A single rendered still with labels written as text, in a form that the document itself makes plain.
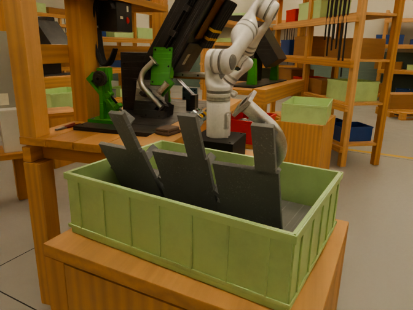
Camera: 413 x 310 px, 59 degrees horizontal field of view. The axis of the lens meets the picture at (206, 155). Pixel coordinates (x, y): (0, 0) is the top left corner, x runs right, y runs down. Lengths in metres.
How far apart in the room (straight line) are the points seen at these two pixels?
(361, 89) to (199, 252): 3.82
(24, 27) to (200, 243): 1.23
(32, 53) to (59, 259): 0.98
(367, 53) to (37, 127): 3.55
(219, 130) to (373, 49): 3.27
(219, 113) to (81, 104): 0.91
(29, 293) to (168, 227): 1.54
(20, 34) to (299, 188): 1.25
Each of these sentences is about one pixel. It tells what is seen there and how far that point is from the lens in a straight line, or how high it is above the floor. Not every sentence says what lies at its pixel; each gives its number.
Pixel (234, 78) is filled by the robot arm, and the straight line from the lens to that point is 1.89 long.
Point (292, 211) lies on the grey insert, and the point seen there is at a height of 0.85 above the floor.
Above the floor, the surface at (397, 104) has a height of 0.25.
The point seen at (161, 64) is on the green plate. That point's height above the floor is 1.18.
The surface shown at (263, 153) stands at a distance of 0.74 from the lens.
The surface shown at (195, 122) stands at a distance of 0.77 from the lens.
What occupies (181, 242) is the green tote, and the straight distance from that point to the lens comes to 0.81.
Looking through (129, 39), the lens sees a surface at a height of 1.41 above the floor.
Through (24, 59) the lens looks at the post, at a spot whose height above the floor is 1.21.
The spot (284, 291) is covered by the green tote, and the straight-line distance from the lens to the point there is 0.74.
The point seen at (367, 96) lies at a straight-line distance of 4.51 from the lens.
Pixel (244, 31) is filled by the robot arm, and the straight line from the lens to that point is 1.48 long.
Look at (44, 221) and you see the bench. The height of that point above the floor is 0.48.
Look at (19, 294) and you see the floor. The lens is 2.28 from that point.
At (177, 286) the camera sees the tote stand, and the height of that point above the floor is 0.79.
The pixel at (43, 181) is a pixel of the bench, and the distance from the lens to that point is 1.82.
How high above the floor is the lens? 1.28
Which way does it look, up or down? 17 degrees down
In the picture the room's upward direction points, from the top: 1 degrees clockwise
